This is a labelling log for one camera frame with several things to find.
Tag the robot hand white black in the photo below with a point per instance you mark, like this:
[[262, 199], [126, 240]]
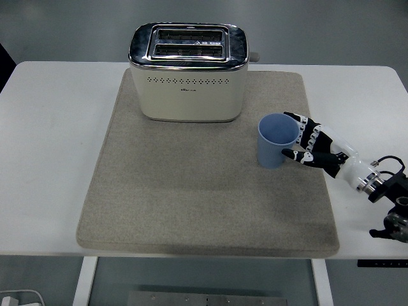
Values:
[[323, 146]]

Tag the blue plastic cup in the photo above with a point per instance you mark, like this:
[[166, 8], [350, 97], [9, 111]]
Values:
[[271, 150]]

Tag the black table control panel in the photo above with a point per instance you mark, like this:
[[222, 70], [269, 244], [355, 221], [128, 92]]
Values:
[[382, 263]]

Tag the white table leg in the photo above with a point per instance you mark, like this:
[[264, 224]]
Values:
[[83, 283], [323, 283]]

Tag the beige grey table mat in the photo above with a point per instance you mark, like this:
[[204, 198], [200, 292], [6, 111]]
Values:
[[191, 191]]

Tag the cream toaster with chrome top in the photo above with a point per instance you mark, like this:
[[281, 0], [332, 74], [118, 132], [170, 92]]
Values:
[[189, 92]]

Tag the grey metal plate with screws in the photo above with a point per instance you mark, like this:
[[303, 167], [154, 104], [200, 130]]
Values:
[[207, 299]]

